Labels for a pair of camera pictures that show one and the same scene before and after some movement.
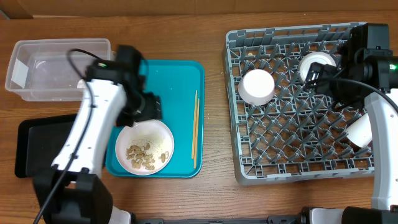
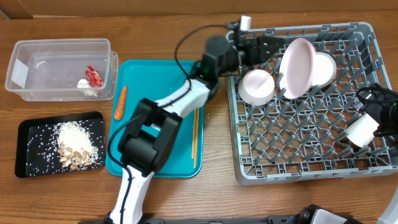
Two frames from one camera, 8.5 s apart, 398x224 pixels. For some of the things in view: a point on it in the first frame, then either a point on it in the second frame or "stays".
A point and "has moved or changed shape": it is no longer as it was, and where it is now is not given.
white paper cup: x=360 y=132 stays
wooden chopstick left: x=194 y=123 stays
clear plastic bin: x=54 y=70 stays
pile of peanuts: x=138 y=157 has moved or changed shape
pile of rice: x=157 y=146 has moved or changed shape
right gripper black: x=326 y=79 to x=379 y=104
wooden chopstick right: x=196 y=134 stays
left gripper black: x=153 y=110 to x=261 y=48
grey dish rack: x=282 y=130 stays
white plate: x=145 y=149 has moved or changed shape
